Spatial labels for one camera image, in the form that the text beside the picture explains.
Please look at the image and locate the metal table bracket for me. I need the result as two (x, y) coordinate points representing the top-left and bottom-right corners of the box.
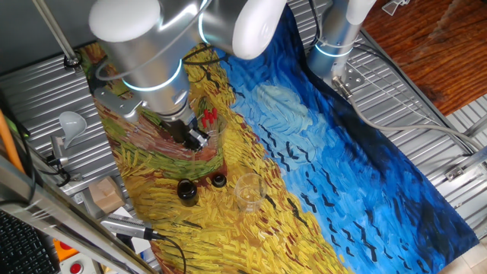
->
(444, 146), (487, 183)

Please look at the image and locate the white plastic funnel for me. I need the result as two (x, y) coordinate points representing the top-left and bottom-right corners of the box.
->
(58, 110), (88, 150)

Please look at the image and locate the orange pipe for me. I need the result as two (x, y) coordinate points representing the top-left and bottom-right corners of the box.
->
(0, 109), (24, 174)

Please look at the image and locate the Van Gogh painting print cloth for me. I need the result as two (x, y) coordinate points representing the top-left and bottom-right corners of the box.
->
(78, 0), (480, 274)

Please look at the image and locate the dark brown bottle cap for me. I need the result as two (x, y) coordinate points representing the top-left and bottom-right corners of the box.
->
(211, 173), (228, 189)

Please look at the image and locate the orange box with red button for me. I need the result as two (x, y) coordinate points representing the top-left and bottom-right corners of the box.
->
(53, 238), (80, 263)

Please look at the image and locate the clear glass dropper beaker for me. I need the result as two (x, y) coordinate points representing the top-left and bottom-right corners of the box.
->
(196, 110), (229, 151)

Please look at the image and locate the clear plastic beaker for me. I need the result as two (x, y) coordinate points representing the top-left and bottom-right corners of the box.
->
(233, 173), (268, 214)

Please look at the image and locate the small cardboard box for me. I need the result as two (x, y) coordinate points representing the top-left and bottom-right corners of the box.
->
(88, 184), (126, 215)

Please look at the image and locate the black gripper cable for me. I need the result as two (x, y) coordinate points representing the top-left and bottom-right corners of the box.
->
(181, 44), (231, 84)

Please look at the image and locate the grey box with red button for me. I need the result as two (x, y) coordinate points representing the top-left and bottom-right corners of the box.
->
(59, 253), (100, 274)

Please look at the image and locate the brown glass bottle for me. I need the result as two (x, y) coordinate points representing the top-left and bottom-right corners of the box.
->
(176, 178), (200, 209)

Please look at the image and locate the metal tripod pole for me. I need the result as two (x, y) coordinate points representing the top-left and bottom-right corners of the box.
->
(31, 0), (84, 70)

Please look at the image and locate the wrist camera on silver bracket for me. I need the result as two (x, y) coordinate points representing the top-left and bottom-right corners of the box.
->
(93, 87), (148, 123)

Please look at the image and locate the clear plastic stand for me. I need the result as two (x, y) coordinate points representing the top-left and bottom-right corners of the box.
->
(381, 0), (411, 17)

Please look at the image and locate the silver depth camera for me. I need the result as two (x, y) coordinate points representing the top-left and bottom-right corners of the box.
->
(100, 214), (165, 241)

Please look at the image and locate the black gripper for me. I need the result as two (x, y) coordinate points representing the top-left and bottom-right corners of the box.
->
(161, 113), (211, 151)

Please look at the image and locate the black keyboard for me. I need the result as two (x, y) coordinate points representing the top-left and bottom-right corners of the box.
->
(0, 210), (60, 274)

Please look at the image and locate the small wooden block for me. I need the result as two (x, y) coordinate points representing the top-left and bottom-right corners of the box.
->
(95, 175), (119, 195)

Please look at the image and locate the black camera cable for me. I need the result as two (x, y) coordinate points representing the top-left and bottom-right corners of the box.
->
(151, 230), (187, 274)

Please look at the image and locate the aluminium frame bar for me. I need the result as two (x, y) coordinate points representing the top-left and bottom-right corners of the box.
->
(0, 154), (159, 274)

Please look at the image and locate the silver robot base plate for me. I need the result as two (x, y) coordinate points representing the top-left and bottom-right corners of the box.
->
(329, 64), (366, 94)

